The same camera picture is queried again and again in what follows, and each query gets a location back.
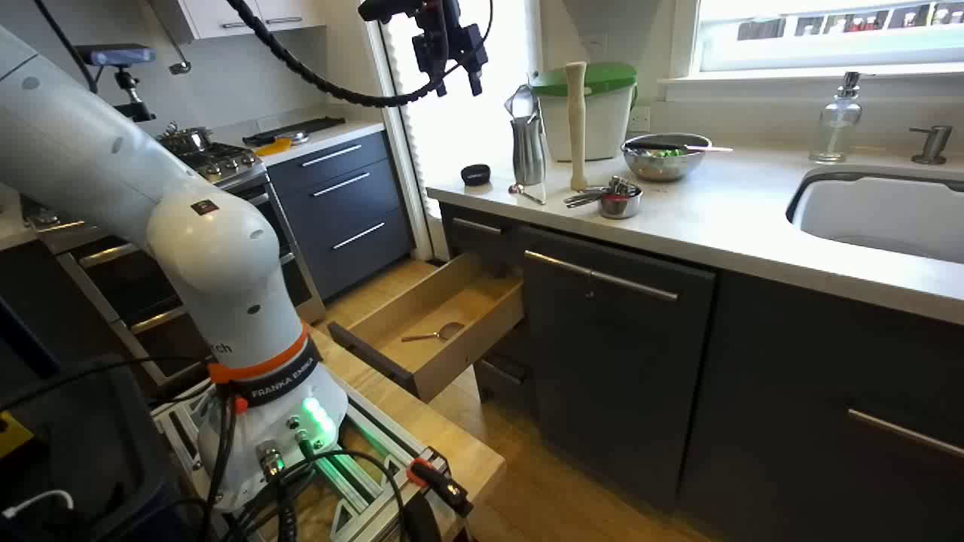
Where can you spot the small strainer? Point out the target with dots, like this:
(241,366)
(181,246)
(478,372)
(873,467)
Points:
(440,332)

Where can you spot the tall wooden pepper mill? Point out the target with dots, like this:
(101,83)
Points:
(576,129)

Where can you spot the dark dishwasher door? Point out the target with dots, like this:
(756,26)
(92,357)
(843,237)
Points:
(613,379)

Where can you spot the small metal utensil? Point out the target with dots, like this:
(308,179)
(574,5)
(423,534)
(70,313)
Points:
(525,192)

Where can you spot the open wooden drawer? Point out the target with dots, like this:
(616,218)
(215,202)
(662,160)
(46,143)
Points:
(472,341)

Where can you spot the white wall cabinet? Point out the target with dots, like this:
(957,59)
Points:
(241,17)

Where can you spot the gas stove top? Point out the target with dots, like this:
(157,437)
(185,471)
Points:
(215,160)

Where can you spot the white framed window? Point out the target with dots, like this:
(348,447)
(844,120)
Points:
(400,129)
(824,40)

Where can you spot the oven range with rails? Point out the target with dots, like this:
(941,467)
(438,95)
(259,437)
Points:
(151,303)

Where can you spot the wooden robot platform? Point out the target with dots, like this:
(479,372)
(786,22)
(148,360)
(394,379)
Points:
(440,437)

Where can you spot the black flat tray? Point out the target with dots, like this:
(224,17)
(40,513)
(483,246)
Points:
(291,126)

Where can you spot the black and red clamp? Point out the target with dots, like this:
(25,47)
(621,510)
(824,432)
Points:
(440,483)

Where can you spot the dark cabinet door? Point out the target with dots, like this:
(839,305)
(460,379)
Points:
(834,432)

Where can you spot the camera on tripod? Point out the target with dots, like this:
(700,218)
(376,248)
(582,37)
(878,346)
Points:
(120,60)

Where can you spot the metal pitcher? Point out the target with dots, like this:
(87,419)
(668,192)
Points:
(525,139)

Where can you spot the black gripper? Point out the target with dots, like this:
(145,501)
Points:
(440,33)

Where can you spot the metal measuring cups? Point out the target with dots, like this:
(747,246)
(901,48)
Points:
(618,202)

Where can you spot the blue drawer cabinet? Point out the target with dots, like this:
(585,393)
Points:
(342,211)

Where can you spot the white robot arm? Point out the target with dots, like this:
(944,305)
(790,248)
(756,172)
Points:
(80,151)

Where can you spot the metal mixing bowl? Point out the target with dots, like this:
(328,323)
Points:
(663,163)

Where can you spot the clear soap dispenser bottle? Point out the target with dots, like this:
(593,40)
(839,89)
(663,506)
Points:
(837,124)

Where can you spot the white undermount sink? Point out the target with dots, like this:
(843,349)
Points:
(884,214)

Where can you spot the white cup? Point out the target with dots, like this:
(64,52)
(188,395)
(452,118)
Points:
(606,120)

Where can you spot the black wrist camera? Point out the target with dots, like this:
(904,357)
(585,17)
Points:
(388,6)

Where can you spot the black round perforated object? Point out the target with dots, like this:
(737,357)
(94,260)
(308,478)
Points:
(474,172)

